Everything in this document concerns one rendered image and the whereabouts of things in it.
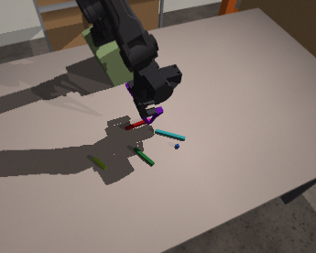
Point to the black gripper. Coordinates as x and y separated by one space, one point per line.
140 98

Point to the dark red rod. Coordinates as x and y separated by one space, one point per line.
135 125

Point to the turquoise rod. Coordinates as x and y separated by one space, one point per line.
161 132

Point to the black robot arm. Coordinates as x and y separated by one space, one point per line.
138 52

